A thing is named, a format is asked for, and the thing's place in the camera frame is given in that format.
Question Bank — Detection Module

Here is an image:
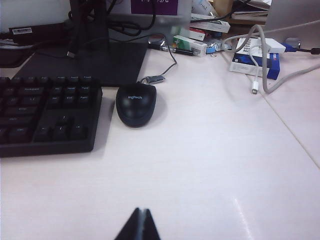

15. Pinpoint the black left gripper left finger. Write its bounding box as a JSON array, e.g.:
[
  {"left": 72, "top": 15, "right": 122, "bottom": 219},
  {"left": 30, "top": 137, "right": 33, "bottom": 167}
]
[{"left": 113, "top": 207, "right": 144, "bottom": 240}]

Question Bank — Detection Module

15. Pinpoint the thin grey cable with plug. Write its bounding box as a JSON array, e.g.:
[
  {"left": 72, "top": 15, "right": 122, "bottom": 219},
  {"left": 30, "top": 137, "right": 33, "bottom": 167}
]
[{"left": 139, "top": 34, "right": 179, "bottom": 86}]

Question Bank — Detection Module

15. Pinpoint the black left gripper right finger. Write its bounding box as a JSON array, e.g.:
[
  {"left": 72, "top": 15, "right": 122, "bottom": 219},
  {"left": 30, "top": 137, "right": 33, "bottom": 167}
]
[{"left": 142, "top": 208, "right": 161, "bottom": 240}]

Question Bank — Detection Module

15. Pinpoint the red and white carton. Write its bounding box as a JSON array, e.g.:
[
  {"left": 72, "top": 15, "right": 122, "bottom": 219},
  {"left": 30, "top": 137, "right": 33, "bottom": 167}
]
[{"left": 186, "top": 26, "right": 207, "bottom": 42}]

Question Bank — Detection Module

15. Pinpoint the purple name sign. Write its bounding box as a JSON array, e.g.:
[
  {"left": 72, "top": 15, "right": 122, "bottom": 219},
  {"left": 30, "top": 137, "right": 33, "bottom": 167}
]
[{"left": 130, "top": 0, "right": 179, "bottom": 15}]

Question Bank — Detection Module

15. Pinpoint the black cable with ferrite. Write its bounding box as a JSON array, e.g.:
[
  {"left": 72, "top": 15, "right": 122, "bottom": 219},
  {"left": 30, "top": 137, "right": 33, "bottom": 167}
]
[{"left": 297, "top": 46, "right": 320, "bottom": 56}]

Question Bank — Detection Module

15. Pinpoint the grey desk partition panel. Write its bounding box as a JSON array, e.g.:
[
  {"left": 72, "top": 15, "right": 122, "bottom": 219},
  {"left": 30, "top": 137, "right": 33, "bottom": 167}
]
[{"left": 266, "top": 0, "right": 320, "bottom": 34}]

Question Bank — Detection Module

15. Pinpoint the black pen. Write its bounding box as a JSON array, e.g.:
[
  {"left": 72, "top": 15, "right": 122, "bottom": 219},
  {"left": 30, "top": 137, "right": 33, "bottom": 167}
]
[{"left": 148, "top": 43, "right": 199, "bottom": 57}]

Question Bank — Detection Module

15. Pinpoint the blue and white carton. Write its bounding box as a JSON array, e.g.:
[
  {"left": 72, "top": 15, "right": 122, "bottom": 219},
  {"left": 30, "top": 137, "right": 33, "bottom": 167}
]
[{"left": 228, "top": 37, "right": 281, "bottom": 81}]

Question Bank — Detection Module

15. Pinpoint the thin white cable with plug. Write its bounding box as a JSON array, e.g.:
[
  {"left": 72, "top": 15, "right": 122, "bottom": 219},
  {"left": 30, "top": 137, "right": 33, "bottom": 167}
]
[{"left": 246, "top": 37, "right": 264, "bottom": 96}]

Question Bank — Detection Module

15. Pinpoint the black cable with USB plug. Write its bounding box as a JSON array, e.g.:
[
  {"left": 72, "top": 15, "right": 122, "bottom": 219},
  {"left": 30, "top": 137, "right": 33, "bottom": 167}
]
[{"left": 66, "top": 0, "right": 79, "bottom": 61}]

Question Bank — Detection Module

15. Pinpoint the black device with barcode label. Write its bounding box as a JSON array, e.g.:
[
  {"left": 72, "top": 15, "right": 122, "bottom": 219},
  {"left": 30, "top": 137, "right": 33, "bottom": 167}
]
[{"left": 8, "top": 21, "right": 74, "bottom": 46}]

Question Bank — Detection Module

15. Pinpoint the black mechanical keyboard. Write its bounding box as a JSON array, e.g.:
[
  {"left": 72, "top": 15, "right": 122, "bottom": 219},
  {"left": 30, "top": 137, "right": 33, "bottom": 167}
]
[{"left": 0, "top": 75, "right": 104, "bottom": 158}]

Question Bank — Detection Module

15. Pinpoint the black Logitech mouse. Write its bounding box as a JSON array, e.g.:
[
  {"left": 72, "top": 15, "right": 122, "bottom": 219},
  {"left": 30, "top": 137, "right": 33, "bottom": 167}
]
[{"left": 115, "top": 83, "right": 158, "bottom": 129}]

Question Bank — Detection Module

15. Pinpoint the thick grey cable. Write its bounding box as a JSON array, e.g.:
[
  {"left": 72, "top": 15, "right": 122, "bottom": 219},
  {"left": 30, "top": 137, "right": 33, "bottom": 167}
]
[{"left": 222, "top": 19, "right": 320, "bottom": 95}]

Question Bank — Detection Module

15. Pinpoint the black monitor stand base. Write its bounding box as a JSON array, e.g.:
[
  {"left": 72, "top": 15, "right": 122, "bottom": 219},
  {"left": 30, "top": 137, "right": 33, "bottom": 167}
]
[{"left": 11, "top": 41, "right": 150, "bottom": 88}]

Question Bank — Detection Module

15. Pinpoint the stack of brown books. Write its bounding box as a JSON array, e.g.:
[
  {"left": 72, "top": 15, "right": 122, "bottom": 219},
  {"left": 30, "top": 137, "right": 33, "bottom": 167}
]
[{"left": 230, "top": 0, "right": 272, "bottom": 25}]

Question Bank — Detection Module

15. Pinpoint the silver foil packet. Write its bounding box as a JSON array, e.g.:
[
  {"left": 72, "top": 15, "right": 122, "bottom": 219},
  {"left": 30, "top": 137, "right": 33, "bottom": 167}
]
[{"left": 206, "top": 38, "right": 233, "bottom": 52}]

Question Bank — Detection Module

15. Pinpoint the black monitor stand pole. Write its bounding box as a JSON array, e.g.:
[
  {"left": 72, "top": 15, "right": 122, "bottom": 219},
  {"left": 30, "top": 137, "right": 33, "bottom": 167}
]
[{"left": 68, "top": 0, "right": 111, "bottom": 61}]

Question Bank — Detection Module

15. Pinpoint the white carton with dark print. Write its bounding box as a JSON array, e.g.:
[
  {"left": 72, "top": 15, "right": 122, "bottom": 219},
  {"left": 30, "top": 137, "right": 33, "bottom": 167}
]
[{"left": 189, "top": 19, "right": 231, "bottom": 34}]

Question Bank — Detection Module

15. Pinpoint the white adapter box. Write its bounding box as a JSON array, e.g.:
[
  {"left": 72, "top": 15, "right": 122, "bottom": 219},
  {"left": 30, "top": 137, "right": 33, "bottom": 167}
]
[{"left": 237, "top": 37, "right": 286, "bottom": 55}]

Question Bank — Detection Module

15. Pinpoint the green and white carton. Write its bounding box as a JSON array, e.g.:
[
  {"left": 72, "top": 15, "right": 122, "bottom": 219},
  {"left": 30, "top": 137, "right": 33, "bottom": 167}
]
[{"left": 172, "top": 34, "right": 209, "bottom": 58}]

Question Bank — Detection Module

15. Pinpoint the blue cable connector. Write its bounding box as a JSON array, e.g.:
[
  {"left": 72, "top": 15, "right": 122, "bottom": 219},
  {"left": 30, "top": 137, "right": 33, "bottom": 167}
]
[{"left": 282, "top": 37, "right": 301, "bottom": 54}]

